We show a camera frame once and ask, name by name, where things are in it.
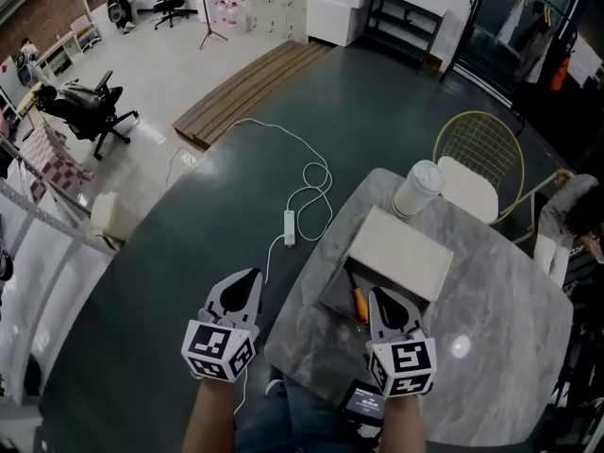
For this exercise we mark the black shelf table white top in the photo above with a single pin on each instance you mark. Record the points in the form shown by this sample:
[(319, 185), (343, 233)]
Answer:
[(406, 0)]

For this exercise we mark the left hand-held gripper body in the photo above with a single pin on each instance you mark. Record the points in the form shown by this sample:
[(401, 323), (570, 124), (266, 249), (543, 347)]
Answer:
[(212, 347)]

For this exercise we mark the orange hanging garment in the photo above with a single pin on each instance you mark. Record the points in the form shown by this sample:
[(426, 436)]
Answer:
[(559, 76)]

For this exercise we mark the beige chair gold legs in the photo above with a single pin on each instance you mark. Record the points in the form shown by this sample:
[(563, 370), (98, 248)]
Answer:
[(564, 174)]

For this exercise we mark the wooden slat ramp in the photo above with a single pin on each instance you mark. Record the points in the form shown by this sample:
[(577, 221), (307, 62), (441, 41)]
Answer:
[(255, 83)]

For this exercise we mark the grey hanging garment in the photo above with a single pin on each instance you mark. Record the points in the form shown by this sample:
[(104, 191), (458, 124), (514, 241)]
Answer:
[(535, 50)]

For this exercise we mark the person's left forearm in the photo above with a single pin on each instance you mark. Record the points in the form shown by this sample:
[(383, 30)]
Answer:
[(210, 418)]

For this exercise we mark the beige locker cabinet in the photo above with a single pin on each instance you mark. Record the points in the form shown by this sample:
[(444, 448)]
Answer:
[(278, 3)]

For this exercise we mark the white desk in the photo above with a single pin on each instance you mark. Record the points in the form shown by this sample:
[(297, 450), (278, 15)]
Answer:
[(61, 50)]

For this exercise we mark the white metal shelf rack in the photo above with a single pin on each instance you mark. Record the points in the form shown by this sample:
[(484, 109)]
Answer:
[(52, 218)]

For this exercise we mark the white hanging garment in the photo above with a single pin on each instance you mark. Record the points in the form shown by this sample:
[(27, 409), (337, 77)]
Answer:
[(514, 21)]

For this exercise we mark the white paper sheet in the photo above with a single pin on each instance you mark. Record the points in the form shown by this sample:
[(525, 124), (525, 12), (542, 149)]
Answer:
[(585, 62)]

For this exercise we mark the dark red coat stand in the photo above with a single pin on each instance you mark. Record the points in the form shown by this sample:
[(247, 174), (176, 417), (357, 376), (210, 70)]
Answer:
[(206, 7)]

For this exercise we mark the small black monitor screen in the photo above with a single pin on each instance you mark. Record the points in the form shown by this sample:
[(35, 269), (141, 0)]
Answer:
[(362, 403)]

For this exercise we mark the black clothes rack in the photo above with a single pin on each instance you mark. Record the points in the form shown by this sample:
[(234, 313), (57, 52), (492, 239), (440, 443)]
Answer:
[(464, 26)]

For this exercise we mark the cluster of red-capped jugs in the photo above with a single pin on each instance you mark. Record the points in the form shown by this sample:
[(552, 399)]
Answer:
[(231, 10)]

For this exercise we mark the person's right forearm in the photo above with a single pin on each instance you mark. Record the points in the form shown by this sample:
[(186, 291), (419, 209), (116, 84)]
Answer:
[(403, 423)]

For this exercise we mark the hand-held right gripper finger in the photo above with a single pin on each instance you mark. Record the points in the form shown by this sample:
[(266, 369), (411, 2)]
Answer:
[(411, 316), (377, 319)]

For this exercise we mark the cream plastic container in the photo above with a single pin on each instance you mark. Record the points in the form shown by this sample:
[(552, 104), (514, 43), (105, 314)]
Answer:
[(108, 215)]

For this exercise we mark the white lidded cup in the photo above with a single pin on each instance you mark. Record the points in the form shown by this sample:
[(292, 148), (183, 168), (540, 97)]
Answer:
[(417, 187)]

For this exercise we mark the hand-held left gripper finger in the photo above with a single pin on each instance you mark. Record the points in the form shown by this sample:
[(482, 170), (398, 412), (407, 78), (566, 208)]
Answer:
[(218, 300), (254, 309)]

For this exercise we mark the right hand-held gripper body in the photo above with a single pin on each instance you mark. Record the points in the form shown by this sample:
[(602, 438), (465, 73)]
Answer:
[(406, 361)]

